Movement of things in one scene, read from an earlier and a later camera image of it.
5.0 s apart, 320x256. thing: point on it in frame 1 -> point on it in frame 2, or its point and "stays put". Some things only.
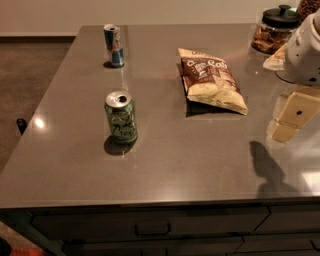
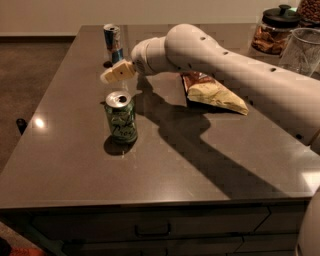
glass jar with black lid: [275, 29] stays put
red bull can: [112, 37] stays put
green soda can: [121, 111] stays put
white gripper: [304, 55] -> [139, 60]
